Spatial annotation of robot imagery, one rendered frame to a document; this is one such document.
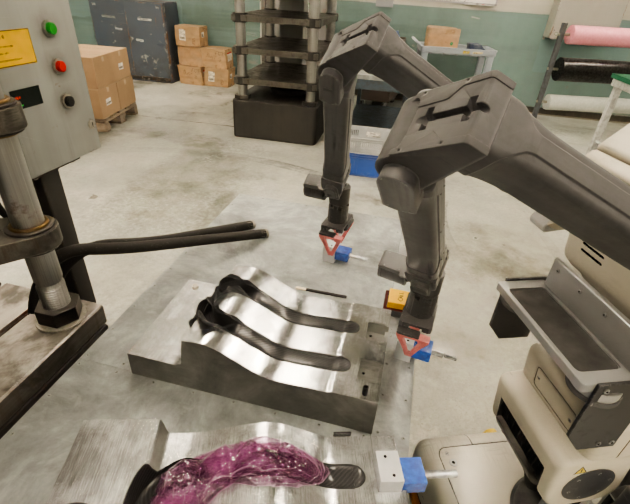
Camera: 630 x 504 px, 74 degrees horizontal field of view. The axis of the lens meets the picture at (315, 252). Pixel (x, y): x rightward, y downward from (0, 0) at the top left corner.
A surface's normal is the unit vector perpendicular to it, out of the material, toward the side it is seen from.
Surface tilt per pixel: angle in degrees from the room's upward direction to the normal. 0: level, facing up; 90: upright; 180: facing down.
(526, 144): 51
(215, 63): 85
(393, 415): 0
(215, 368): 90
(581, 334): 0
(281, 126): 90
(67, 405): 0
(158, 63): 90
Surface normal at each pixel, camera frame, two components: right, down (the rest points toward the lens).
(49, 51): 0.97, 0.18
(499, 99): 0.26, -0.12
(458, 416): 0.06, -0.84
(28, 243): 0.63, 0.45
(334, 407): -0.24, 0.52
